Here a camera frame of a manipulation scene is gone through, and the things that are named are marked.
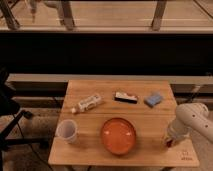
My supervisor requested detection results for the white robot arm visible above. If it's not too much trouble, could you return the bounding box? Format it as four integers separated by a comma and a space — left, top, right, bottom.
166, 103, 213, 146

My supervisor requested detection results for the black and white eraser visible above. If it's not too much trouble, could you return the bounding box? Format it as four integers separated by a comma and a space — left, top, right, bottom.
114, 92, 138, 104

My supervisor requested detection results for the black office chair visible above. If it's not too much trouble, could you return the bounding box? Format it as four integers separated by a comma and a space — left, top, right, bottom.
0, 67, 48, 151

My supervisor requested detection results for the blue sponge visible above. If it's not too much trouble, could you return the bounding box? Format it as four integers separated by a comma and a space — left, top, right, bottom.
144, 93, 163, 107

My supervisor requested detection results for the orange round plate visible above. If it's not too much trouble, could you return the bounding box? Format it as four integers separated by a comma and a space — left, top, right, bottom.
100, 118, 136, 155

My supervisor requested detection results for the red pepper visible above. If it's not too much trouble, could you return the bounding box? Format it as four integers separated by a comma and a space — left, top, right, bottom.
165, 139, 174, 148

